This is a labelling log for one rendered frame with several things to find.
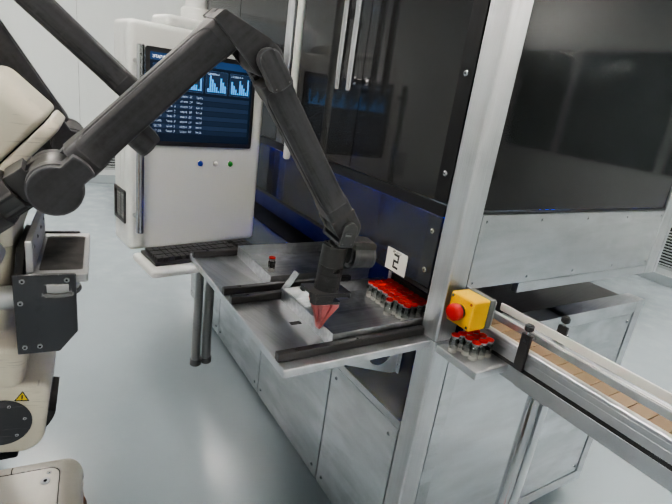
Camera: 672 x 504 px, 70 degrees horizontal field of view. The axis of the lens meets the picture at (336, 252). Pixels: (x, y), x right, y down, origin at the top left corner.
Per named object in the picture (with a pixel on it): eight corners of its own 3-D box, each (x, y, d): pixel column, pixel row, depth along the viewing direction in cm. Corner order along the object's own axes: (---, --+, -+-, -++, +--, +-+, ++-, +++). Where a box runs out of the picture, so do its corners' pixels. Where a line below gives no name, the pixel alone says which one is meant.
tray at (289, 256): (327, 250, 175) (328, 240, 173) (367, 277, 154) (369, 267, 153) (237, 255, 157) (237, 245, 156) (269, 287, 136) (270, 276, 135)
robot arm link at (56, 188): (222, -13, 79) (241, -13, 72) (271, 57, 88) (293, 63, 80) (14, 171, 77) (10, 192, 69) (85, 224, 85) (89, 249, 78)
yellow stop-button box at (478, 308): (467, 314, 117) (473, 287, 115) (489, 328, 112) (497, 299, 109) (444, 318, 113) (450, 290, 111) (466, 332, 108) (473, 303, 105)
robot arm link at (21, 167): (-5, 174, 74) (-8, 185, 70) (54, 138, 76) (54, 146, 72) (40, 218, 80) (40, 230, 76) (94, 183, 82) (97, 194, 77)
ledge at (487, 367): (475, 342, 125) (476, 336, 125) (515, 369, 115) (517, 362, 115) (435, 351, 118) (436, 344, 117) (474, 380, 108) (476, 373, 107)
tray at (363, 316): (381, 287, 148) (383, 276, 147) (440, 326, 127) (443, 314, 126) (280, 300, 129) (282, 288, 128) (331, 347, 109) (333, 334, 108)
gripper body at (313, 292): (350, 300, 111) (357, 270, 109) (312, 302, 105) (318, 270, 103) (335, 289, 116) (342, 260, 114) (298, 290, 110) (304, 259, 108)
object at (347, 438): (324, 291, 361) (340, 174, 333) (573, 494, 198) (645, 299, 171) (189, 307, 308) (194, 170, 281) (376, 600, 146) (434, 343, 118)
